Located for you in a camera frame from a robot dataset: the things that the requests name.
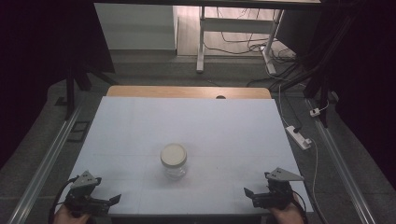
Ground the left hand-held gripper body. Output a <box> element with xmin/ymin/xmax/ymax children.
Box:
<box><xmin>64</xmin><ymin>170</ymin><xmax>110</xmax><ymax>217</ymax></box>

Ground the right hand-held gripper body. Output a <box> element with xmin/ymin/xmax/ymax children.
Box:
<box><xmin>252</xmin><ymin>167</ymin><xmax>304</xmax><ymax>211</ymax></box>

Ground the clear glass jar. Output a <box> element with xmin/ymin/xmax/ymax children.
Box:
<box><xmin>162</xmin><ymin>157</ymin><xmax>189</xmax><ymax>181</ymax></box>

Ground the cream round jar lid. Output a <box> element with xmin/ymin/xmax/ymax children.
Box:
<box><xmin>160</xmin><ymin>143</ymin><xmax>189</xmax><ymax>168</ymax></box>

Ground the person's left hand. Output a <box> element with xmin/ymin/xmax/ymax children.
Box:
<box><xmin>53</xmin><ymin>203</ymin><xmax>92</xmax><ymax>224</ymax></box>

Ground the person's right hand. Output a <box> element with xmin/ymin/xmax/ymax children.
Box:
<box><xmin>268</xmin><ymin>193</ymin><xmax>305</xmax><ymax>224</ymax></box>

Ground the white power strip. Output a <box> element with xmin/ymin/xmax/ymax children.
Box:
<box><xmin>285</xmin><ymin>125</ymin><xmax>313</xmax><ymax>151</ymax></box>

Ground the white table cover sheet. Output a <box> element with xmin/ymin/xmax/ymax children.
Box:
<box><xmin>53</xmin><ymin>96</ymin><xmax>314</xmax><ymax>217</ymax></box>

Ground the black metal stand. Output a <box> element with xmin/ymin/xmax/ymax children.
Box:
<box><xmin>269</xmin><ymin>12</ymin><xmax>359</xmax><ymax>129</ymax></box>

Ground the black tripod stand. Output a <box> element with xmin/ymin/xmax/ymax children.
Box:
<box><xmin>54</xmin><ymin>55</ymin><xmax>120</xmax><ymax>121</ymax></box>

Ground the black curtain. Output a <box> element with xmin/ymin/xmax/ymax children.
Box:
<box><xmin>311</xmin><ymin>0</ymin><xmax>396</xmax><ymax>181</ymax></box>
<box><xmin>0</xmin><ymin>0</ymin><xmax>116</xmax><ymax>171</ymax></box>

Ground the white cabinet panel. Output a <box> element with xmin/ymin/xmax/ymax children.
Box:
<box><xmin>93</xmin><ymin>3</ymin><xmax>179</xmax><ymax>51</ymax></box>

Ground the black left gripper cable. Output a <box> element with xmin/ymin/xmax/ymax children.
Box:
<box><xmin>48</xmin><ymin>175</ymin><xmax>79</xmax><ymax>224</ymax></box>

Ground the red and black gripper cable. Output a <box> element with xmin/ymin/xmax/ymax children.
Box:
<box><xmin>292</xmin><ymin>189</ymin><xmax>310</xmax><ymax>224</ymax></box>

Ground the aluminium floor rail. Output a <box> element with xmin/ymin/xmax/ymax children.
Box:
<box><xmin>7</xmin><ymin>105</ymin><xmax>84</xmax><ymax>224</ymax></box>
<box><xmin>305</xmin><ymin>98</ymin><xmax>377</xmax><ymax>224</ymax></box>

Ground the white cable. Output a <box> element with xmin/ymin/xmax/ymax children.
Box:
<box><xmin>277</xmin><ymin>83</ymin><xmax>321</xmax><ymax>203</ymax></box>

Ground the black rectangular floor frame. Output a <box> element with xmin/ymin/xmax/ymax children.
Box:
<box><xmin>66</xmin><ymin>119</ymin><xmax>92</xmax><ymax>144</ymax></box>

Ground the tangle of floor cables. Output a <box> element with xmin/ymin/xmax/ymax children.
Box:
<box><xmin>204</xmin><ymin>7</ymin><xmax>300</xmax><ymax>68</ymax></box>

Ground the white desk frame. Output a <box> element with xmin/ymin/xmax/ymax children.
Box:
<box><xmin>195</xmin><ymin>6</ymin><xmax>285</xmax><ymax>76</ymax></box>

